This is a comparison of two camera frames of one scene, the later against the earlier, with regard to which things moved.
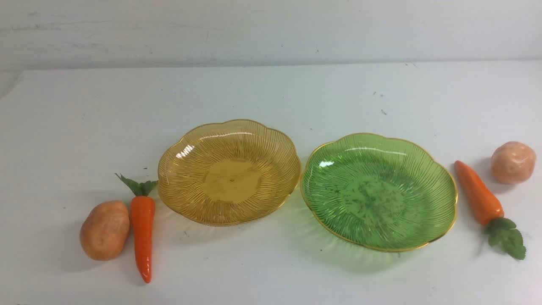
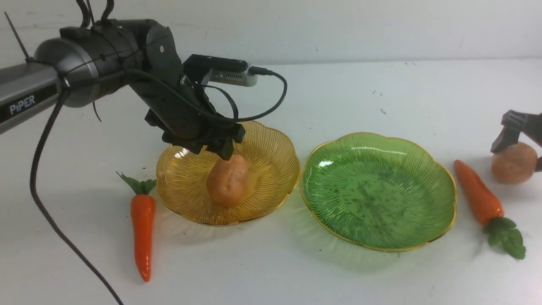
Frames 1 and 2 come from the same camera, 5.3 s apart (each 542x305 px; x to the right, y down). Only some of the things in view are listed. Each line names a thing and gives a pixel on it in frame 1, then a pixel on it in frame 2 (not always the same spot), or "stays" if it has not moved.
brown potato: x=513 y=162 stays
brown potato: x=104 y=231 to x=227 y=181
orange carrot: x=487 y=206 stays
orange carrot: x=142 y=210 stays
